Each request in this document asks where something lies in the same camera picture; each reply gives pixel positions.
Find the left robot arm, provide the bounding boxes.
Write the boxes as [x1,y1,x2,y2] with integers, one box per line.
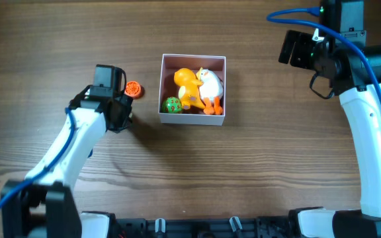
[0,95,133,237]

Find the white box pink interior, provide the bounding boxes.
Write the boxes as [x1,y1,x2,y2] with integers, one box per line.
[158,54,226,126]

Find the blue cable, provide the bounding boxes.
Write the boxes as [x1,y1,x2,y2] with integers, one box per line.
[266,7,381,199]
[0,107,94,238]

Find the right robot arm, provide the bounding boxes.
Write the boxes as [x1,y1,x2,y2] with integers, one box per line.
[279,30,381,237]

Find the white plush duck yellow hat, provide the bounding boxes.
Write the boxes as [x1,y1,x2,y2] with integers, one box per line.
[196,67,224,115]

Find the right blue cable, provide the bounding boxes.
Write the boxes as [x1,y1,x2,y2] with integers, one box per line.
[266,7,381,199]

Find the orange dinosaur figure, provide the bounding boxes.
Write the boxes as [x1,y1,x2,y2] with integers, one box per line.
[174,68,205,110]

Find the orange round wheel toy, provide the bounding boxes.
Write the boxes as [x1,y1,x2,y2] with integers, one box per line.
[124,81,144,99]

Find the green patterned ball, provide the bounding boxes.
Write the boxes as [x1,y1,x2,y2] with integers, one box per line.
[161,97,183,114]

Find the left blue cable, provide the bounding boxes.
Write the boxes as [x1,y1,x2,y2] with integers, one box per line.
[0,107,94,238]

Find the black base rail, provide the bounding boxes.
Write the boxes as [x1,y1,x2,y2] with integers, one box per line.
[117,216,292,238]

